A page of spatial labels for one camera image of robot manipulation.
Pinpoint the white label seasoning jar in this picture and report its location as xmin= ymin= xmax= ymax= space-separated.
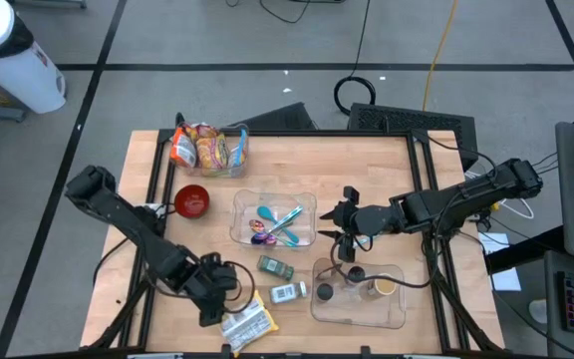
xmin=268 ymin=281 xmax=309 ymax=305

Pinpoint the orange label spice jar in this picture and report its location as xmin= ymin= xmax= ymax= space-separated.
xmin=314 ymin=282 xmax=336 ymax=304

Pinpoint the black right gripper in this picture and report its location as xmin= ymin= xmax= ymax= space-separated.
xmin=316 ymin=185 xmax=373 ymax=264

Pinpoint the red bowl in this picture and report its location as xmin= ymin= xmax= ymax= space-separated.
xmin=173 ymin=183 xmax=211 ymax=219

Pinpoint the silver spoon iridescent handle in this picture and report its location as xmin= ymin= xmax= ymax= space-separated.
xmin=266 ymin=204 xmax=304 ymax=235
xmin=269 ymin=206 xmax=304 ymax=238

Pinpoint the white paper sheet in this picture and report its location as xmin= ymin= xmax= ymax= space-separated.
xmin=476 ymin=231 xmax=522 ymax=292

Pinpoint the yellow floor cable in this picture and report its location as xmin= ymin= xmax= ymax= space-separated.
xmin=422 ymin=0 xmax=460 ymax=112

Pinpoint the coiled black floor cable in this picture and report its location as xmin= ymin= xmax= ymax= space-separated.
xmin=333 ymin=0 xmax=377 ymax=117

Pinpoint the blue clear plastic pouch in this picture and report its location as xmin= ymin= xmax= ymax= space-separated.
xmin=226 ymin=128 xmax=248 ymax=169

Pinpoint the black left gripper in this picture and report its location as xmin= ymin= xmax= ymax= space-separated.
xmin=194 ymin=251 xmax=241 ymax=328

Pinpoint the black desk beam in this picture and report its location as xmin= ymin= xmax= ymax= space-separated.
xmin=483 ymin=224 xmax=566 ymax=275

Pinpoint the blue plastic spoon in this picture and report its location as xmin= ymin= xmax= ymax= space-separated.
xmin=256 ymin=204 xmax=302 ymax=245

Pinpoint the white computer mouse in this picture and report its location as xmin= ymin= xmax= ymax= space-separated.
xmin=529 ymin=298 xmax=550 ymax=325

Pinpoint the black metal table frame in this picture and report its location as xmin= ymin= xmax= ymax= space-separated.
xmin=80 ymin=113 xmax=505 ymax=359

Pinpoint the yellow snack packet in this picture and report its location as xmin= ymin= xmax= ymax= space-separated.
xmin=219 ymin=289 xmax=281 ymax=358

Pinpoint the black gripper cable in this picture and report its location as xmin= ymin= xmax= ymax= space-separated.
xmin=223 ymin=260 xmax=257 ymax=315
xmin=329 ymin=233 xmax=440 ymax=290

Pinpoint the orange ramen packet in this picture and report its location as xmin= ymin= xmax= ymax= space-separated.
xmin=170 ymin=127 xmax=198 ymax=169

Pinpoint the plain black box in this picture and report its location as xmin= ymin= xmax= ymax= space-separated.
xmin=229 ymin=102 xmax=318 ymax=132

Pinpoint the clear plastic bin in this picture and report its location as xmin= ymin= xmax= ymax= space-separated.
xmin=229 ymin=188 xmax=318 ymax=249
xmin=169 ymin=123 xmax=251 ymax=180
xmin=309 ymin=256 xmax=408 ymax=330

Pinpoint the tan lid spice jar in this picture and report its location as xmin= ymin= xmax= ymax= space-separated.
xmin=366 ymin=273 xmax=399 ymax=302

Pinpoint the purple label spice jar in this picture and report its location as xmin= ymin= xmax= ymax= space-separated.
xmin=344 ymin=264 xmax=367 ymax=290

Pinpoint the roast beef ramen packet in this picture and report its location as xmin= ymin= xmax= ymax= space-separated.
xmin=186 ymin=123 xmax=221 ymax=146

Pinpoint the white trash can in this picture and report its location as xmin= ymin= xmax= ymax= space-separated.
xmin=0 ymin=0 xmax=68 ymax=115

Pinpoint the green spice jar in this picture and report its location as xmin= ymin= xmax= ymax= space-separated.
xmin=256 ymin=254 xmax=296 ymax=281

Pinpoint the thin black floor cable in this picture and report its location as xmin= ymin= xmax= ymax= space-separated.
xmin=259 ymin=0 xmax=312 ymax=25

